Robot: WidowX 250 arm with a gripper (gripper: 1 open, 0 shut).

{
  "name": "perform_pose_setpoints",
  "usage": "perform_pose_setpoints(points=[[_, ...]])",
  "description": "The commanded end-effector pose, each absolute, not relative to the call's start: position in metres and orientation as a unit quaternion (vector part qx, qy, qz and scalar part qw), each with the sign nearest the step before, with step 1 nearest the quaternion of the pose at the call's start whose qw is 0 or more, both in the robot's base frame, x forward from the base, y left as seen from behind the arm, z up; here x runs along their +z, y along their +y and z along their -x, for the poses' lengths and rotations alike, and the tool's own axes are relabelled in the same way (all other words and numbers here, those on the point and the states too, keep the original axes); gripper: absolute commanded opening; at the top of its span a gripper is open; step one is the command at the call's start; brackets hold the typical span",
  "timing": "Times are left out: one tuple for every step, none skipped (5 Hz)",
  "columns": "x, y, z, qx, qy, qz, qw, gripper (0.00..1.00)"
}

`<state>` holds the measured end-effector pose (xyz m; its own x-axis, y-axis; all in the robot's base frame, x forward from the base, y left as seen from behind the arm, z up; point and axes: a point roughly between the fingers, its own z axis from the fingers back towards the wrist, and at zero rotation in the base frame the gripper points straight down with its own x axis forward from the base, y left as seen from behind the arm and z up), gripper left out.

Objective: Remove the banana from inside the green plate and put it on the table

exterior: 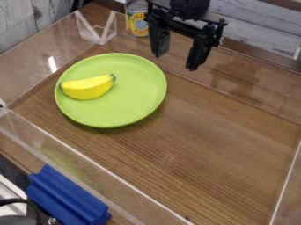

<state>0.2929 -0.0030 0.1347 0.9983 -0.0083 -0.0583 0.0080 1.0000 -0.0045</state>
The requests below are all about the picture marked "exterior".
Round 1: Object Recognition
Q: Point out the yellow labelled tin can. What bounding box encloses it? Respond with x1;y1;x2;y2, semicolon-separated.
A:
124;0;148;38

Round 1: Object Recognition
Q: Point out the green round plate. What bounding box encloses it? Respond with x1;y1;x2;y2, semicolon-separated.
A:
53;53;167;128

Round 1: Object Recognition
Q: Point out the clear acrylic corner bracket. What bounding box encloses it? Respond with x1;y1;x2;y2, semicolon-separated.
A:
74;11;116;46

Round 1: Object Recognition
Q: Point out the black cable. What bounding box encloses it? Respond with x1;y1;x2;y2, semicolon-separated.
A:
0;198;44;225

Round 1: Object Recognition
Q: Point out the blue plastic block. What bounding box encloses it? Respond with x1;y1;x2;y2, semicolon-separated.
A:
25;164;110;225

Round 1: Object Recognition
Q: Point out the yellow toy banana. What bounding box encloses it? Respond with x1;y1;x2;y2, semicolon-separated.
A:
60;74;116;100

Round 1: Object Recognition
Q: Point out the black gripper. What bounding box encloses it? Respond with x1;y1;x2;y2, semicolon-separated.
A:
145;0;228;71

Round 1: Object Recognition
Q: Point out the clear acrylic enclosure wall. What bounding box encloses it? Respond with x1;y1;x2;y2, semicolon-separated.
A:
0;99;195;225

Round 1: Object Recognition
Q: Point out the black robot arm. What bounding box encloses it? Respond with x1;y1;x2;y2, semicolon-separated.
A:
144;0;228;71

